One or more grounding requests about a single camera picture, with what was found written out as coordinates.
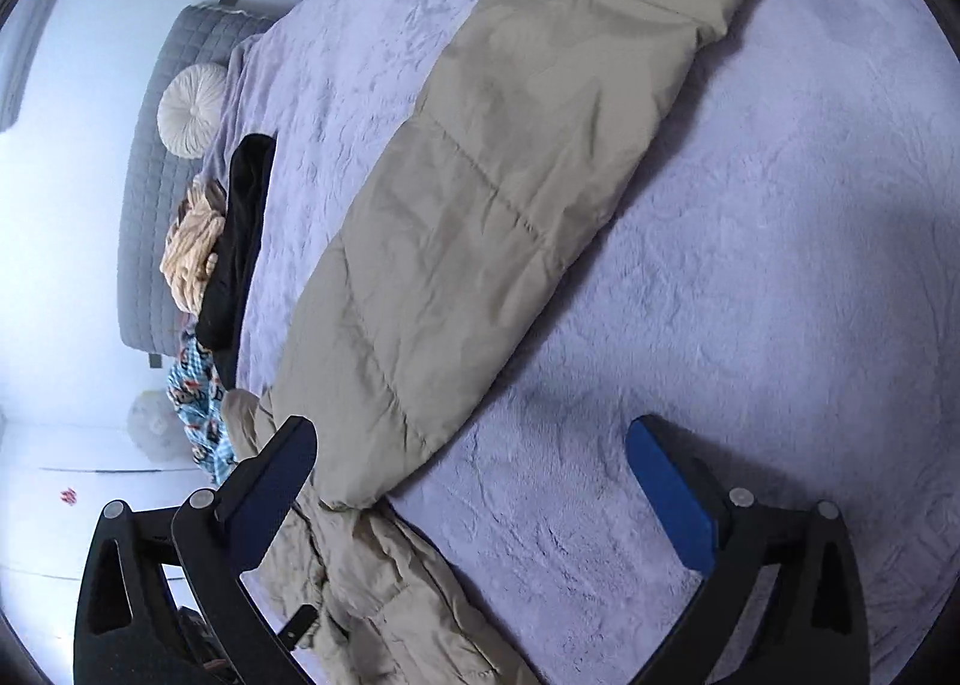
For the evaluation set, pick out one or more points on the black garment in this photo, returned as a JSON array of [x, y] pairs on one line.
[[240, 227]]

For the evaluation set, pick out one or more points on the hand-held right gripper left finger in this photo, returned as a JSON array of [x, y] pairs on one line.
[[277, 479]]

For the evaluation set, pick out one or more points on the beige fluffy cloth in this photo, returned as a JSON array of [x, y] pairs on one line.
[[187, 250]]

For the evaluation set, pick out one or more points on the blue printed cloth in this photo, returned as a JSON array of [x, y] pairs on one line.
[[199, 415]]

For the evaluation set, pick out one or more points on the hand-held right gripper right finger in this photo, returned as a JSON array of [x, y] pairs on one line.
[[664, 486]]

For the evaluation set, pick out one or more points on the white round cushion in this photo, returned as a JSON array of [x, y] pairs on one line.
[[191, 111]]

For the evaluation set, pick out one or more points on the beige puffer coat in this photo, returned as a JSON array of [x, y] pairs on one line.
[[487, 205]]

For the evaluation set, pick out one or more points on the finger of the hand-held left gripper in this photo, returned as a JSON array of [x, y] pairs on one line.
[[301, 621]]

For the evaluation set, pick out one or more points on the grey quilted headboard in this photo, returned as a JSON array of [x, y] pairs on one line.
[[146, 205]]

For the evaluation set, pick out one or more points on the lavender fluffy blanket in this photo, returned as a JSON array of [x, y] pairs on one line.
[[750, 280]]

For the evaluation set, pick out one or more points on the white standing fan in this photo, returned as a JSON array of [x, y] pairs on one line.
[[154, 426]]

